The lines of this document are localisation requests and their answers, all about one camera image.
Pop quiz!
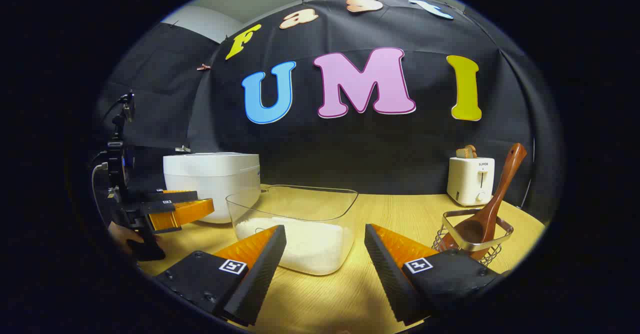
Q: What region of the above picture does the thin grey cable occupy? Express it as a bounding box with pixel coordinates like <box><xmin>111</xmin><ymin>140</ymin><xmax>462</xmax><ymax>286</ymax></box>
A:
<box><xmin>520</xmin><ymin>138</ymin><xmax>537</xmax><ymax>210</ymax></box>

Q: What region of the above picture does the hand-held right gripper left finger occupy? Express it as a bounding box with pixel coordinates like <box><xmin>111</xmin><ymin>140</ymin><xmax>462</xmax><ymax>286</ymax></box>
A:
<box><xmin>152</xmin><ymin>225</ymin><xmax>287</xmax><ymax>326</ymax></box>

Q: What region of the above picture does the brown wooden spoon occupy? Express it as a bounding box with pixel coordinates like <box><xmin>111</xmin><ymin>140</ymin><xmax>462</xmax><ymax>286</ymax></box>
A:
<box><xmin>446</xmin><ymin>143</ymin><xmax>527</xmax><ymax>261</ymax></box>

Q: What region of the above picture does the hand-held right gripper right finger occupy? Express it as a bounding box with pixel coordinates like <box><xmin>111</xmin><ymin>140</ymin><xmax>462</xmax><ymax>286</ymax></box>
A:
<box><xmin>364</xmin><ymin>223</ymin><xmax>506</xmax><ymax>326</ymax></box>

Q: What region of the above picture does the black backdrop cloth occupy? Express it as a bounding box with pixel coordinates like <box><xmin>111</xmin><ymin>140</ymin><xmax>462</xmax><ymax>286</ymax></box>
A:
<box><xmin>92</xmin><ymin>0</ymin><xmax>563</xmax><ymax>225</ymax></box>

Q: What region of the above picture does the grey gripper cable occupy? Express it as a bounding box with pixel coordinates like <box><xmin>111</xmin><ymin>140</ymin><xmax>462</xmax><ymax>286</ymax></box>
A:
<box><xmin>91</xmin><ymin>162</ymin><xmax>113</xmax><ymax>225</ymax></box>

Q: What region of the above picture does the metal wire chopstick holder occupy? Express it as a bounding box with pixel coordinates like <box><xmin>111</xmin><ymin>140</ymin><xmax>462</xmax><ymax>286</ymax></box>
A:
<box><xmin>432</xmin><ymin>209</ymin><xmax>515</xmax><ymax>267</ymax></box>

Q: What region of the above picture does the clear plastic container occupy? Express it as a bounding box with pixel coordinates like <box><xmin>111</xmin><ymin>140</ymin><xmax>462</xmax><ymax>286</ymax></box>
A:
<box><xmin>226</xmin><ymin>184</ymin><xmax>359</xmax><ymax>276</ymax></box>

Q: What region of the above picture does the white rice cooker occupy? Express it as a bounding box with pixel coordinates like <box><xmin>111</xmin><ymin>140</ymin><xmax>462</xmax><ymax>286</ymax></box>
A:
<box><xmin>163</xmin><ymin>152</ymin><xmax>262</xmax><ymax>224</ymax></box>

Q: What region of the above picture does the white toaster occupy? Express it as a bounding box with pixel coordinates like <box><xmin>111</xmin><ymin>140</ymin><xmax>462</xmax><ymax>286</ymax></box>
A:
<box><xmin>446</xmin><ymin>156</ymin><xmax>496</xmax><ymax>207</ymax></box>

